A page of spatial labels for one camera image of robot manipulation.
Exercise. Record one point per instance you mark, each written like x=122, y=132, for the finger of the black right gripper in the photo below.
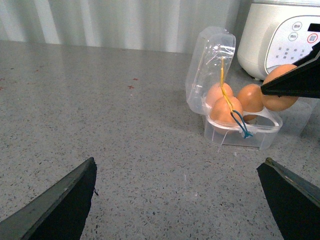
x=303, y=81

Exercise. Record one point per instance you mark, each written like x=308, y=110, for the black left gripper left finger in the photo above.
x=59, y=213

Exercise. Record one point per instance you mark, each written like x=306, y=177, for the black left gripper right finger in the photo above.
x=293, y=201

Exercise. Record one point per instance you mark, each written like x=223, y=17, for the brown egg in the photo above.
x=273, y=102
x=221, y=111
x=250, y=98
x=215, y=93

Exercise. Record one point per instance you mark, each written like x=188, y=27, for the clear plastic egg box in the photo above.
x=211, y=60

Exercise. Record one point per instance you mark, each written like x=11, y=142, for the white Joyoung soymilk maker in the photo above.
x=278, y=32

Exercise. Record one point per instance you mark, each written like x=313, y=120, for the blue rubber band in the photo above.
x=238, y=118

